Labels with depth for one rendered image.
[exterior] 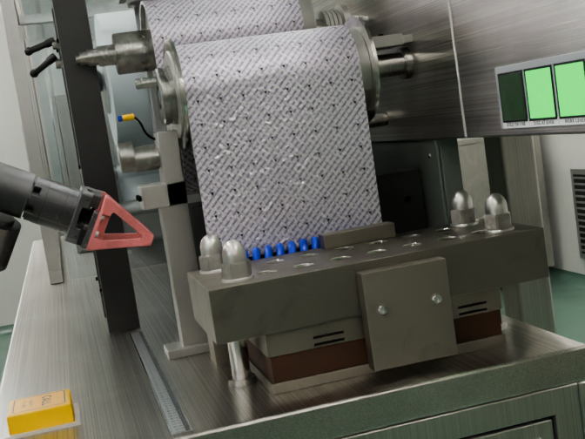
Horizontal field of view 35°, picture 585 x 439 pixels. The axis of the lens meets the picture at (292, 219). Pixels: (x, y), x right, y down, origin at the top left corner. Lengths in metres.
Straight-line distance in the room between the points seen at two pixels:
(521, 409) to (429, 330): 0.13
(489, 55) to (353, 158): 0.24
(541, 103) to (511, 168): 0.48
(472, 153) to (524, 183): 3.98
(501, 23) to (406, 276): 0.30
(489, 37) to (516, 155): 0.41
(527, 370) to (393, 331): 0.15
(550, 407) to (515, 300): 0.44
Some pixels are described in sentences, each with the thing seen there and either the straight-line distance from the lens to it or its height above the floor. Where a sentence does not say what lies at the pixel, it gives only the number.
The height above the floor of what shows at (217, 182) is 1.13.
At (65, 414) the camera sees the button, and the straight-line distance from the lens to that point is 1.07.
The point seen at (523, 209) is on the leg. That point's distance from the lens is 1.48.
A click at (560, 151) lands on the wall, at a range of 5.62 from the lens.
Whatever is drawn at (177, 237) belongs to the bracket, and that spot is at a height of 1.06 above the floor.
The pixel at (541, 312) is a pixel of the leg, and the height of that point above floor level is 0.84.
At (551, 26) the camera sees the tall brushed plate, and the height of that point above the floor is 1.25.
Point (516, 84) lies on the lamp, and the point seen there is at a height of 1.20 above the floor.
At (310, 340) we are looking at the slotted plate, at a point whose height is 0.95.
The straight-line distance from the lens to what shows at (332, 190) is 1.22.
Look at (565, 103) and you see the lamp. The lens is 0.96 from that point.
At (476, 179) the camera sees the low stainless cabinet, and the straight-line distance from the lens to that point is 5.47.
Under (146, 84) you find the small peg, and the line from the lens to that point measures 1.22.
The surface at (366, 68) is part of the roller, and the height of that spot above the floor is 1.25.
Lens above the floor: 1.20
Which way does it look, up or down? 6 degrees down
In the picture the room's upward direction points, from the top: 8 degrees counter-clockwise
